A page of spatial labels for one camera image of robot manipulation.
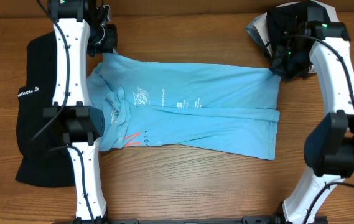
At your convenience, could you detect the light blue t-shirt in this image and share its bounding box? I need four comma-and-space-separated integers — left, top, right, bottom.
87, 54, 281, 160

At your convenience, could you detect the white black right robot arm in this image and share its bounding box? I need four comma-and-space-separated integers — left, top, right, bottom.
266, 1, 354, 223

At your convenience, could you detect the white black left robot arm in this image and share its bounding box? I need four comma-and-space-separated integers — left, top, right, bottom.
43, 0, 118, 223

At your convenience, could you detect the black garment with logo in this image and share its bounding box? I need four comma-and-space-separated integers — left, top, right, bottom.
15, 32, 75, 188

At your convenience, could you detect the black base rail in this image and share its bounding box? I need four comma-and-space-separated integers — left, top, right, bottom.
108, 215, 285, 224

